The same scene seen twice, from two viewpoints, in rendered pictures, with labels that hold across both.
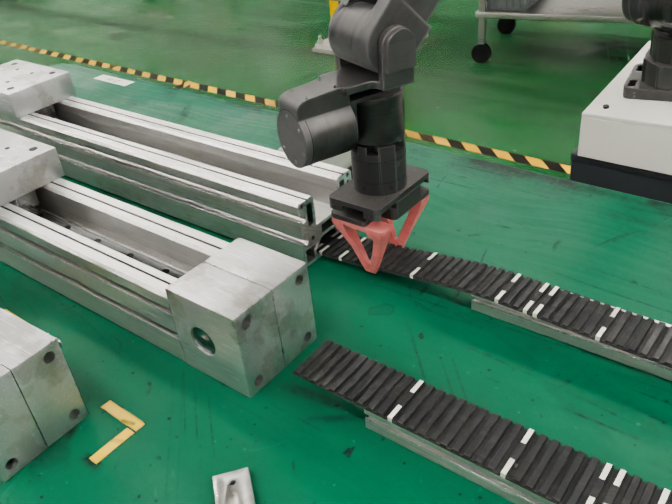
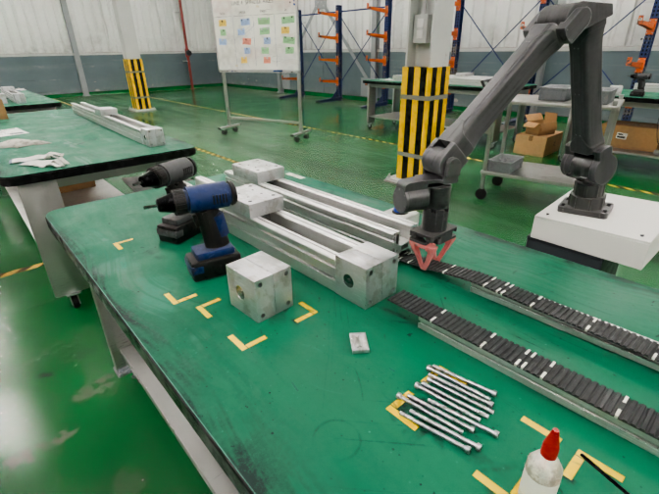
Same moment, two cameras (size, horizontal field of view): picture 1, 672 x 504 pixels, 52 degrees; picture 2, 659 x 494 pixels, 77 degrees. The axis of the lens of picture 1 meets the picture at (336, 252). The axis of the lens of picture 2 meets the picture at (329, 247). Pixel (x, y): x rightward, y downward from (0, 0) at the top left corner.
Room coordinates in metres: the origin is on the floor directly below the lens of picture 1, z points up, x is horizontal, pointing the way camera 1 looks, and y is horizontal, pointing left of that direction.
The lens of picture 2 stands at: (-0.26, 0.08, 1.27)
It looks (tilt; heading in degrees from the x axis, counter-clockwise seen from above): 26 degrees down; 7
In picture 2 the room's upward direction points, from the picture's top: 1 degrees counter-clockwise
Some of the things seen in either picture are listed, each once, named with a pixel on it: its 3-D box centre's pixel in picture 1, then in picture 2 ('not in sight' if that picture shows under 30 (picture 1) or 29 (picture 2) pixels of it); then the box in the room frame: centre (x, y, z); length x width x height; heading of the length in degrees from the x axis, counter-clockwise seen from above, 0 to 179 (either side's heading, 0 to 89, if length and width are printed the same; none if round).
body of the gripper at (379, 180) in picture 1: (379, 167); (434, 220); (0.64, -0.05, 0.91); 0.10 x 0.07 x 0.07; 139
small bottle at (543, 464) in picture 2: not in sight; (544, 467); (0.08, -0.12, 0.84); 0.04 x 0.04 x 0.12
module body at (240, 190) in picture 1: (120, 151); (304, 205); (0.96, 0.31, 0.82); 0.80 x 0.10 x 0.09; 49
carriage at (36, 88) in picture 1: (19, 95); (258, 173); (1.13, 0.49, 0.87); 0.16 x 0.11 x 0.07; 49
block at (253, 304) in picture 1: (253, 307); (370, 271); (0.54, 0.09, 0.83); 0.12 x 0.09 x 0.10; 139
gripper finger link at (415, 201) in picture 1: (388, 220); (434, 246); (0.65, -0.06, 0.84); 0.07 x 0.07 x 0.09; 49
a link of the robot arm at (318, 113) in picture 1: (341, 92); (424, 182); (0.62, -0.02, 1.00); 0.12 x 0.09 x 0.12; 119
